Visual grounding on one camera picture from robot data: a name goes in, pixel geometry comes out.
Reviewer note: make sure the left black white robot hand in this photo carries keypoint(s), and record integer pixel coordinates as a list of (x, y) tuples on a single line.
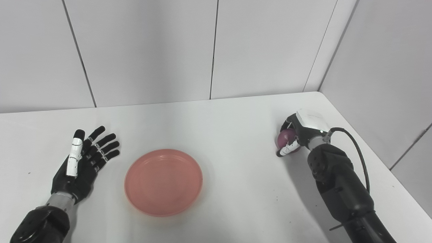
[(82, 179)]

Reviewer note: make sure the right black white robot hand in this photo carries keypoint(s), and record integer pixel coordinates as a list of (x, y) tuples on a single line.
[(310, 125)]

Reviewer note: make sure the purple red onion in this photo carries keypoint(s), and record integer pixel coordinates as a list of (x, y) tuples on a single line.
[(285, 136)]

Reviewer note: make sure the pink round plate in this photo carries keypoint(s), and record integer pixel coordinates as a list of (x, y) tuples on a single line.
[(163, 182)]

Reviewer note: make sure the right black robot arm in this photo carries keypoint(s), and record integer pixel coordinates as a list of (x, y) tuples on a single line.
[(341, 185)]

